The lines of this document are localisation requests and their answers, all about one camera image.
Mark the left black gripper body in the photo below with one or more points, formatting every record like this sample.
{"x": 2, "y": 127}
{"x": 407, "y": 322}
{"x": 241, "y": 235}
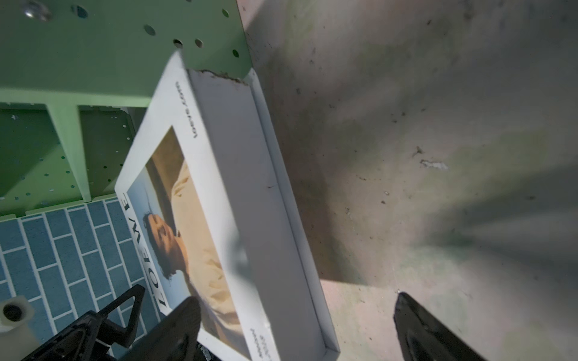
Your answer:
{"x": 90, "y": 337}

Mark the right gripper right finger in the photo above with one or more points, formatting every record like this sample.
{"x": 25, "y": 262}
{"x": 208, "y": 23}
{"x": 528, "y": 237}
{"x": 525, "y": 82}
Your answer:
{"x": 423, "y": 337}

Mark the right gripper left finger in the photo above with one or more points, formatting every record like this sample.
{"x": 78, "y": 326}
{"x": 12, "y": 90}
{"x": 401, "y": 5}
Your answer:
{"x": 174, "y": 338}

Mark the white Loewe Foundation Craft Prize book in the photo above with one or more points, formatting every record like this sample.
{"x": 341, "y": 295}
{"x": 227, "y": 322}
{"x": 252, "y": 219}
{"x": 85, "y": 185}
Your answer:
{"x": 209, "y": 205}

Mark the green two-tier shelf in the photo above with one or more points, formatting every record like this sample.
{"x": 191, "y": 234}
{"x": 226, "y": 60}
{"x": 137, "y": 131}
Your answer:
{"x": 70, "y": 72}

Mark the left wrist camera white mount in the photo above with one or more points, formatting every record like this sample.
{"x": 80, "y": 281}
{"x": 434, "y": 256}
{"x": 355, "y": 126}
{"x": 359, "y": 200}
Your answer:
{"x": 17, "y": 339}

